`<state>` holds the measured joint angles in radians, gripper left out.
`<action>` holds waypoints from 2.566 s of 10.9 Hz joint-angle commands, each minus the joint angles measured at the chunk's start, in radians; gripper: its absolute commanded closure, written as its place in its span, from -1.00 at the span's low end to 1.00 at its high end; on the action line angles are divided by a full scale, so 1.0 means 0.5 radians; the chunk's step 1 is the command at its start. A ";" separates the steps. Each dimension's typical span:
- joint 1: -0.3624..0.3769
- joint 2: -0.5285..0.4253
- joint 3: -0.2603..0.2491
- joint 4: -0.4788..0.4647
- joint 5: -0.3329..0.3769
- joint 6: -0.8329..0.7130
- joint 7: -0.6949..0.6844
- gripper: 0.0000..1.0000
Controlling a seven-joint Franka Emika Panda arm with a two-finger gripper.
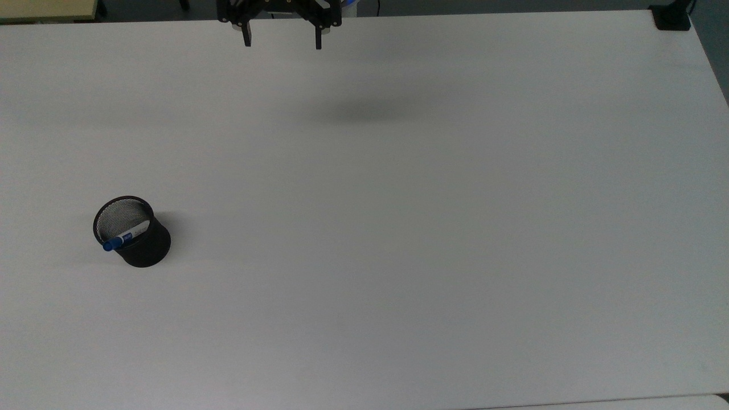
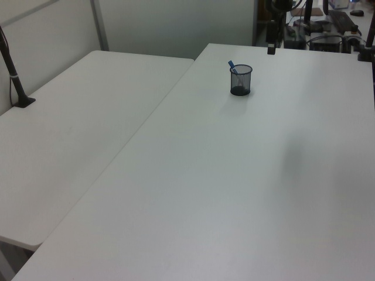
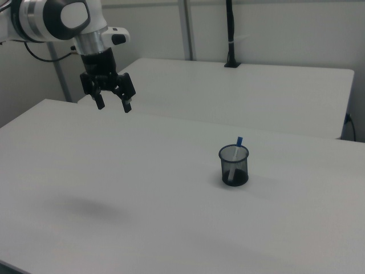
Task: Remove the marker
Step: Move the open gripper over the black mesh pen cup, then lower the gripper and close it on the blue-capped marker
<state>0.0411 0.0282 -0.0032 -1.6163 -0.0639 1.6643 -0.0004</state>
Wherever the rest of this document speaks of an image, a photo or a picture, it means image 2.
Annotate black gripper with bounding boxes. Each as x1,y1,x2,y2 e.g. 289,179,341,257
265,19,279,55

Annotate blue capped white marker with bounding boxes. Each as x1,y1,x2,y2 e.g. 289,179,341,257
227,60,243,85

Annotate black mesh pen cup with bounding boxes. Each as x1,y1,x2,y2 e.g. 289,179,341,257
230,64,253,97

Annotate black electronics box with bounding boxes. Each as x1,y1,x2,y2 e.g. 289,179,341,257
309,32,344,53

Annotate black keyboard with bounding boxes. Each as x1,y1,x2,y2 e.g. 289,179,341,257
328,10,357,33

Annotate black camera stand clamp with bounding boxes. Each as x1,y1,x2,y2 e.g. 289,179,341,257
356,16,375,63

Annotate black camera stand with cable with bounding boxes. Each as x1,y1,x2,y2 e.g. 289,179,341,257
0,25,37,109

